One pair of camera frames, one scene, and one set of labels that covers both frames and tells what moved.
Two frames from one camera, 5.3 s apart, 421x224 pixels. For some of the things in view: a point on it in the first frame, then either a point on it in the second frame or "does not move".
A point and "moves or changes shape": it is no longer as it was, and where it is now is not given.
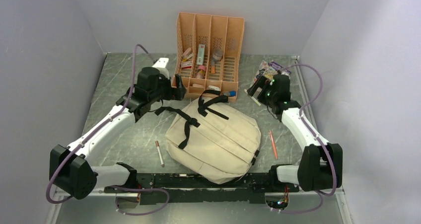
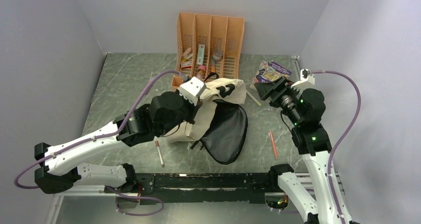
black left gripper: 172,93 → 193,109
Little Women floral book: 268,72 does not move
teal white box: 200,54 does not move
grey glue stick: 217,54 does not move
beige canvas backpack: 212,138 moves or changes shape
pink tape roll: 201,72 does not move
